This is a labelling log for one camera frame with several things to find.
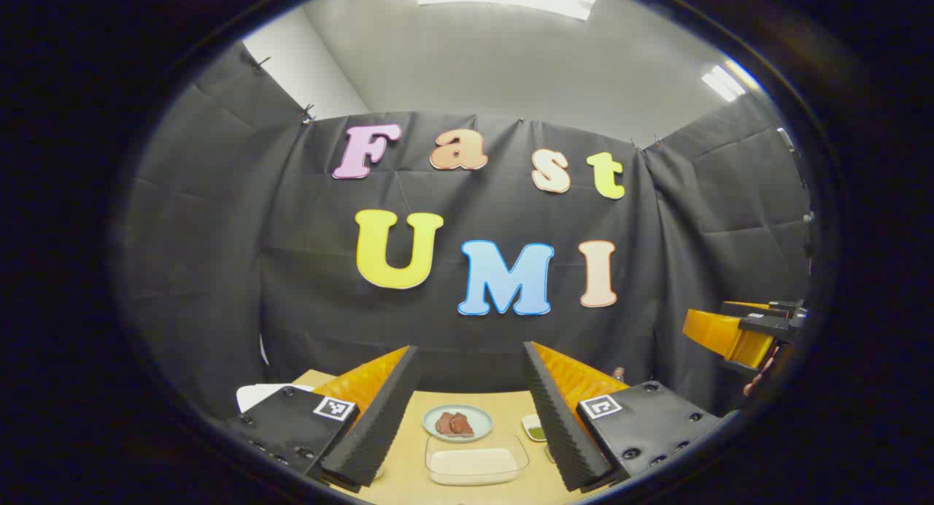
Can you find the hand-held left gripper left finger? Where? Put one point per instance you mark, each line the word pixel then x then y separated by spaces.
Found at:
pixel 379 425

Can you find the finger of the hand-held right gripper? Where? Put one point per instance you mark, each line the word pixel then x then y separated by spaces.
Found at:
pixel 751 306
pixel 722 333

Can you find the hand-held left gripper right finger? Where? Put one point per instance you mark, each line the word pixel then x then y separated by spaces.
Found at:
pixel 558 425

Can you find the red meat slice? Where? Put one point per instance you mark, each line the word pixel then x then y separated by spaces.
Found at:
pixel 463 425
pixel 444 424

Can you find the pale green plate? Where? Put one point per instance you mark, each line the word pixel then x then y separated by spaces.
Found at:
pixel 481 417

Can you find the black backdrop cloth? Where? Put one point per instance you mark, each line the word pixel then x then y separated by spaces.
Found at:
pixel 306 271

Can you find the small ceiling light panel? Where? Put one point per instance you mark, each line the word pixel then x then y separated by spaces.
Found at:
pixel 726 82

